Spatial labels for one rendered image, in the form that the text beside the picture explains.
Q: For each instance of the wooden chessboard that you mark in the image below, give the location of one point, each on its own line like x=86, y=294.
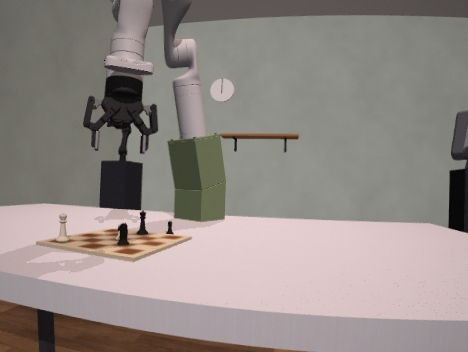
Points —
x=103, y=243

